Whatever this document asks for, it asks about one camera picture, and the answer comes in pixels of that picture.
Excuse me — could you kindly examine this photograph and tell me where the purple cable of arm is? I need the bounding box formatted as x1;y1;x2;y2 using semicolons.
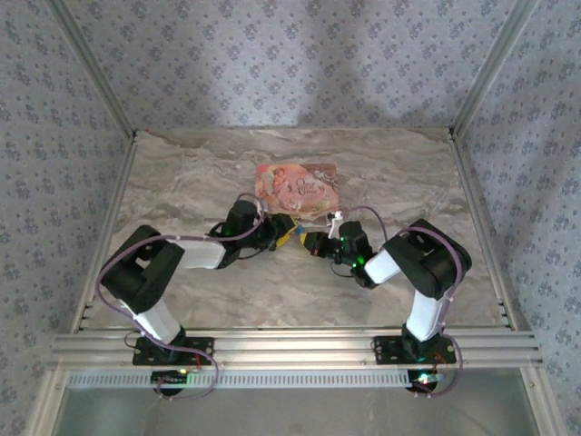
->
97;192;266;402
340;205;466;401

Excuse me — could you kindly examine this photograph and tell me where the illustrated storybook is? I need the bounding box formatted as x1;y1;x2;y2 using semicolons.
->
254;162;341;216

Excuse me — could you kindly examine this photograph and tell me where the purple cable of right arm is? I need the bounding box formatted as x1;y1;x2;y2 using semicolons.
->
340;205;466;401

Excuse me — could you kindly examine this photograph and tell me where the black base plate of right arm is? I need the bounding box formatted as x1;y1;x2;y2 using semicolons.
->
371;335;457;366

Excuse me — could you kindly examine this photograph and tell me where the aluminium frame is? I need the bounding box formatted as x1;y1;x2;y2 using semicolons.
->
44;0;545;436

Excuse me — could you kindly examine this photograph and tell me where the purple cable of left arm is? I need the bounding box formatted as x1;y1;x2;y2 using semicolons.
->
97;192;266;402

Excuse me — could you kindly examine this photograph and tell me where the black base plate of left arm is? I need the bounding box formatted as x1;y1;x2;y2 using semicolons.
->
131;336;216;367

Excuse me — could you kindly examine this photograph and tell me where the perforated grey cable tray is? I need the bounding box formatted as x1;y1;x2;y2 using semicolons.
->
66;368;451;391

